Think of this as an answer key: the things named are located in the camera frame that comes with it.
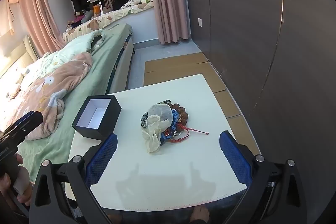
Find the pink duck print blanket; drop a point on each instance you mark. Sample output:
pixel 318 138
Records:
pixel 52 87

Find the white floral quilt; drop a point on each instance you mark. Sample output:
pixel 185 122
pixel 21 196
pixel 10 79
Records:
pixel 18 77

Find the pile of plush toys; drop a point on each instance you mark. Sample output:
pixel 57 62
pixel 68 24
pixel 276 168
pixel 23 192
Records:
pixel 81 18

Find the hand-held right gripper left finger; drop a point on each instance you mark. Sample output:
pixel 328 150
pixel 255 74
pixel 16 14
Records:
pixel 102 158

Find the dark brown wardrobe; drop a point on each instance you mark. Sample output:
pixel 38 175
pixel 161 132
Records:
pixel 249 29

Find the light green pillow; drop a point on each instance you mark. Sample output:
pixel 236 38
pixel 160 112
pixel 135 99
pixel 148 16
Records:
pixel 76 45

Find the flattened cardboard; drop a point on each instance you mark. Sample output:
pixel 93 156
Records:
pixel 178 66

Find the white mesh pouch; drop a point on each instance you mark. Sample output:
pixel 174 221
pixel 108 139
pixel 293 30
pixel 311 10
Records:
pixel 160 113

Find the person's left hand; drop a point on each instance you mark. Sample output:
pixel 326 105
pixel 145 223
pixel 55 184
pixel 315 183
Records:
pixel 23 182

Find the beige headboard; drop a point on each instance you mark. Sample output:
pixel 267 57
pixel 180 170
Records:
pixel 30 48

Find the person's foot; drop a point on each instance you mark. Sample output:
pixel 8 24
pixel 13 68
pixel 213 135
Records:
pixel 199 214

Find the black jewelry box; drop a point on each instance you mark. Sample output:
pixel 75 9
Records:
pixel 86 132

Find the white wall socket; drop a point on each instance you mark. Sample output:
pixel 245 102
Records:
pixel 200 22

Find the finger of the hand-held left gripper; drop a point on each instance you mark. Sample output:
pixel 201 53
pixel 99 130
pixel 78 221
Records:
pixel 30 120

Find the bed with green sheet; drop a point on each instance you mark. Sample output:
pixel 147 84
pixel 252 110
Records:
pixel 86 82

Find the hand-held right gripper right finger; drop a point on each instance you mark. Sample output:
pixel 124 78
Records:
pixel 235 158

